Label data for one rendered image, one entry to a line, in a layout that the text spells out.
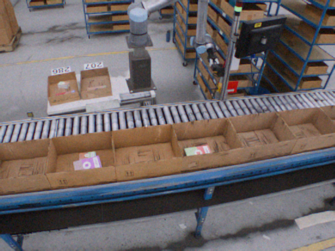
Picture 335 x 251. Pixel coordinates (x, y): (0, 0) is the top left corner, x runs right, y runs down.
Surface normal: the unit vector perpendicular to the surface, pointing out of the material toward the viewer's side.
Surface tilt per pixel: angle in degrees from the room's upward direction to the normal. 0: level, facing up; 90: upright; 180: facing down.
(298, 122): 89
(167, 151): 0
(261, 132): 1
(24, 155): 89
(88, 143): 89
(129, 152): 1
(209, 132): 89
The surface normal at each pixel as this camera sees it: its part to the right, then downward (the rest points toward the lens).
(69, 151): 0.20, 0.65
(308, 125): 0.03, -0.74
